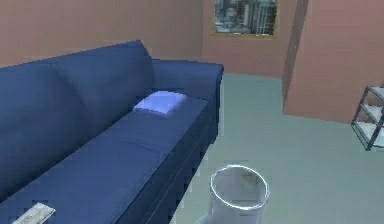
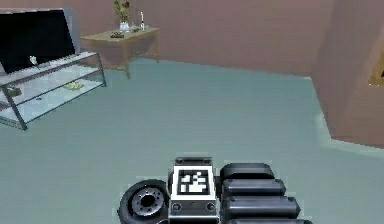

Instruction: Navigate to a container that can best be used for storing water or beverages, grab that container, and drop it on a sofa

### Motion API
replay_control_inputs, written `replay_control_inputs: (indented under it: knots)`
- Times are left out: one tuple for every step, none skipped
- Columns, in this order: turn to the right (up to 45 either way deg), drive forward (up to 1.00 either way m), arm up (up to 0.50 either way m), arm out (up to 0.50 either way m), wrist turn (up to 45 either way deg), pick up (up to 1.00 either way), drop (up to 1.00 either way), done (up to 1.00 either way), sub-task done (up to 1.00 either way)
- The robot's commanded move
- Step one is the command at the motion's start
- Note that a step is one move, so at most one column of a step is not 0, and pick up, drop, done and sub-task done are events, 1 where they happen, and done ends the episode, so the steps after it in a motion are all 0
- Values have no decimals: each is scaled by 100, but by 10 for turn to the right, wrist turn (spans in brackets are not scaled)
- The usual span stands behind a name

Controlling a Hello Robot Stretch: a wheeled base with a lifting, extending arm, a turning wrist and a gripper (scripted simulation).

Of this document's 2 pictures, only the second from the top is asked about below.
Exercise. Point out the yellow flat object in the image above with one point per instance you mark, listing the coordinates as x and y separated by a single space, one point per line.
74 86

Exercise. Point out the black television set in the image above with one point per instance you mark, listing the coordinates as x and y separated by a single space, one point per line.
33 38

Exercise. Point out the green plant in glass vase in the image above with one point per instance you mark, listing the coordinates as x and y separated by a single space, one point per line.
123 15

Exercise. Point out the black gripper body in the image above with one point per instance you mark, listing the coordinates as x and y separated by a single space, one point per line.
143 202

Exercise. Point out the gold framed picture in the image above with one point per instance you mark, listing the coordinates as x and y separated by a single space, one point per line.
378 71

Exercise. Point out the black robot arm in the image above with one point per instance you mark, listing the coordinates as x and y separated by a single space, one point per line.
253 193

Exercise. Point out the dark green small object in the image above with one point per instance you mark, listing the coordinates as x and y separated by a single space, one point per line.
12 91

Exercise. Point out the dark small flat object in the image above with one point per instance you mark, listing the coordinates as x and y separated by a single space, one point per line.
117 34

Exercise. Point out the tan wooden side table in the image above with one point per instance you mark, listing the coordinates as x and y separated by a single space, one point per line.
123 45

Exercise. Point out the glass television stand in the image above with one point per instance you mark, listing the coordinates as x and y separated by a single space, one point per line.
50 90

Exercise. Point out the small white object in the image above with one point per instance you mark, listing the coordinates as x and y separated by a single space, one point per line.
33 60

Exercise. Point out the white candle bottle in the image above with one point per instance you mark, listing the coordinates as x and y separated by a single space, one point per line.
142 21

